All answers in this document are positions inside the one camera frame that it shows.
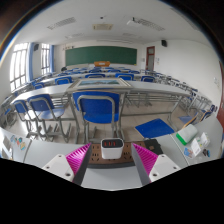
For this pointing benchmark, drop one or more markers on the brown power strip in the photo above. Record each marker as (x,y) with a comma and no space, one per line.
(95,156)

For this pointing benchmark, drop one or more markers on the small blue round object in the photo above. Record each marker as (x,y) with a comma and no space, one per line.
(206,153)

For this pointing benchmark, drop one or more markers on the narrow window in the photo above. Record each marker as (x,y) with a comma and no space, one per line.
(45,58)

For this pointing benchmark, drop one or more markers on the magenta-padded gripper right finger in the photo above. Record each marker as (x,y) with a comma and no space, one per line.
(163,165)

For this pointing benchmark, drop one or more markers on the group of blue chairs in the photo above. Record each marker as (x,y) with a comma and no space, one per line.
(125,76)

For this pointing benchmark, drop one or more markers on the group of ceiling lights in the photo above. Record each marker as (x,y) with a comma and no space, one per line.
(61,22)

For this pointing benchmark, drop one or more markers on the blue chair with metal frame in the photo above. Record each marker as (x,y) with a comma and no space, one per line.
(20,107)
(98,105)
(43,103)

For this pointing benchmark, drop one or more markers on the blue chair with wooden edge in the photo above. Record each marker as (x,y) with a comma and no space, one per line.
(186,119)
(154,128)

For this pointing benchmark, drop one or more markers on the white ceiling projector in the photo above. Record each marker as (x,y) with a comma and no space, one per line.
(133,21)

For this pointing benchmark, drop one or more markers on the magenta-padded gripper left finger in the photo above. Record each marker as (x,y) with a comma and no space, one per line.
(60,166)

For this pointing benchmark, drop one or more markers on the ceiling air conditioner vent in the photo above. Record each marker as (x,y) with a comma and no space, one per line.
(102,26)

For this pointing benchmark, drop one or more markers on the black wall speaker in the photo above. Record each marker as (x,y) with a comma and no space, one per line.
(164,43)
(36,47)

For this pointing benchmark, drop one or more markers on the small blue card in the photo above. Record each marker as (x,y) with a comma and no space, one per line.
(188,152)

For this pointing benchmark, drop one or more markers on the green chalkboard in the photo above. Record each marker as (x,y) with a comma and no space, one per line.
(100,55)

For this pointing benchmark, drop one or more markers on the large window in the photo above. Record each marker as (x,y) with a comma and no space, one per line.
(19,66)

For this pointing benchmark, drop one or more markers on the orange wooden lectern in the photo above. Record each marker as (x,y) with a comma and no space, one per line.
(102,63)

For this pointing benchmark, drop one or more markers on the framed picture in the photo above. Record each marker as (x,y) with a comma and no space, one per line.
(100,83)

